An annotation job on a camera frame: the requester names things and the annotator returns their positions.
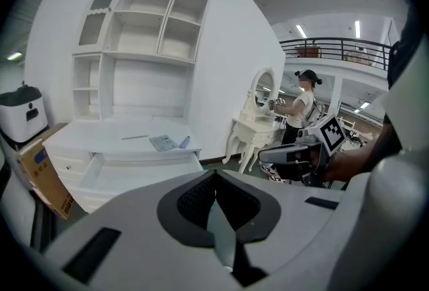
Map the white desk with hutch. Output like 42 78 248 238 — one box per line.
42 0 210 215

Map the ornate white vanity table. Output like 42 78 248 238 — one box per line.
221 65 286 174

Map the person's right forearm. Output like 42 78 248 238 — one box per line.
350 121 403 180

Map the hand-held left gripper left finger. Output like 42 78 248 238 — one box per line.
43 169 242 291

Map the person's black clothing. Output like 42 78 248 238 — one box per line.
381 0 426 156

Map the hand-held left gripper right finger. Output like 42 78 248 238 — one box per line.
216 169 349 291

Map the clear plastic bag with label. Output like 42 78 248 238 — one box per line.
149 134 178 152

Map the oval vanity mirror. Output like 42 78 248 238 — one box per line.
249 66 279 123

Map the person's right hand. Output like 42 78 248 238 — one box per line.
310 148 356 183

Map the large white drawer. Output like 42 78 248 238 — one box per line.
68 150 205 213

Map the black railing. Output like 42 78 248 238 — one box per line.
280 37 396 71

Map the brown cardboard box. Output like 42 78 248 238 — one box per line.
15 123 76 220

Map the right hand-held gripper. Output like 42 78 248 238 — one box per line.
259 113 347 187

